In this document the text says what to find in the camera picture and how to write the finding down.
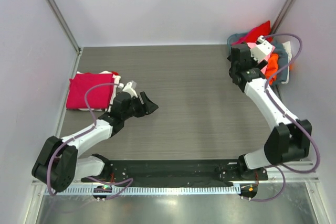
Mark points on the orange t shirt in basket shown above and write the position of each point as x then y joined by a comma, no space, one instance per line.
272,65

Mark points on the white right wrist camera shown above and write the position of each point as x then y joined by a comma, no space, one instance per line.
261,49

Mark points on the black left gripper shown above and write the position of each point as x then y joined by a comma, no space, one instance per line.
147,107

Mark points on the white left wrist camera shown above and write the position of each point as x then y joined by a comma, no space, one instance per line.
129,88

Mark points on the folded crimson t shirt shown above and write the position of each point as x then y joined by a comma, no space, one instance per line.
89,90

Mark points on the left aluminium frame post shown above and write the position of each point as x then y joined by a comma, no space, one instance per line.
61,20

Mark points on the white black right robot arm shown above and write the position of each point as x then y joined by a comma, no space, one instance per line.
289,136

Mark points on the right aluminium frame post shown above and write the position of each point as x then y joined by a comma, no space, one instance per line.
290,1

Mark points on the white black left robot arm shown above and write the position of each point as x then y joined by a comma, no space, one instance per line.
59,162

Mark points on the white cloth in basket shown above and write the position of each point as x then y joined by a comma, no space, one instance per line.
287,48

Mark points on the aluminium frame post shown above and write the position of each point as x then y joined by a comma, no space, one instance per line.
290,1
61,20

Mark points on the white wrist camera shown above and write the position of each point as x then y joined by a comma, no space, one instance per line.
261,49
129,88

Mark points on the grey blue t shirt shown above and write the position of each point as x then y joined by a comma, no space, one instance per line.
282,77

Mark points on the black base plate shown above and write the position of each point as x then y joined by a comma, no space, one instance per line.
180,173

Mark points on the pink t shirt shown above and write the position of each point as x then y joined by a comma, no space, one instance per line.
262,51

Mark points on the slotted cable duct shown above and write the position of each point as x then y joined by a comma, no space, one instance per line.
95,190

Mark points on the red t shirt in basket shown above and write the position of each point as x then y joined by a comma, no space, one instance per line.
251,36

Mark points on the teal laundry basket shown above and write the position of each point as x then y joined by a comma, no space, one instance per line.
281,56

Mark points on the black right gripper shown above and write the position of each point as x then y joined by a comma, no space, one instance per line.
262,64

